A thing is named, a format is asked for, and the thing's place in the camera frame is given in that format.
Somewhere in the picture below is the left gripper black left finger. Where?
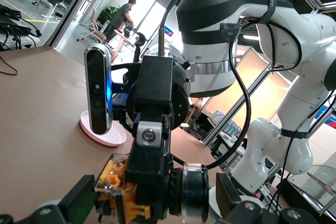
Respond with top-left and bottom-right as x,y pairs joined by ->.
60,174 -> 97,224

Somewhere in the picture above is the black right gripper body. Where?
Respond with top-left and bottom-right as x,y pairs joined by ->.
125,55 -> 191,133

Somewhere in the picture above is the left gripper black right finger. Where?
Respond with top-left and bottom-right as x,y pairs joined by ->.
215,172 -> 244,221

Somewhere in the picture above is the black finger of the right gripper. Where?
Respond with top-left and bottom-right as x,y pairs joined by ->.
124,113 -> 174,193

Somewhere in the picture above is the orange switch black button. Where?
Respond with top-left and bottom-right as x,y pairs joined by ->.
93,153 -> 211,223

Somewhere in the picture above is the pink round plate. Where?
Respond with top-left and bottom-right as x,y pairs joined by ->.
79,110 -> 128,147

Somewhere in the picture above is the person in striped shirt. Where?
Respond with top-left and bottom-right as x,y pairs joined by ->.
103,0 -> 137,45

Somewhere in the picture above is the white office chair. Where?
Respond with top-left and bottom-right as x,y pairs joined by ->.
77,8 -> 107,43

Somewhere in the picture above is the green potted plant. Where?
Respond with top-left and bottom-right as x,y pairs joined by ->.
97,5 -> 119,25

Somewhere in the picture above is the tan partition board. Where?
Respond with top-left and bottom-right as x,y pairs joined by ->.
203,47 -> 292,141

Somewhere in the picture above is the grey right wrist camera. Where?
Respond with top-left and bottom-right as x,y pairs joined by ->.
83,42 -> 114,136

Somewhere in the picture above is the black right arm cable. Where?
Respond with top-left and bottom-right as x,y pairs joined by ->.
157,0 -> 302,170

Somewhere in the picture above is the thin black looped cable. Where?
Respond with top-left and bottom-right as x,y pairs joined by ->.
0,50 -> 18,77

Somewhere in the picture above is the black cable heap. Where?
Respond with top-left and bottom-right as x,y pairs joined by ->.
0,3 -> 42,51

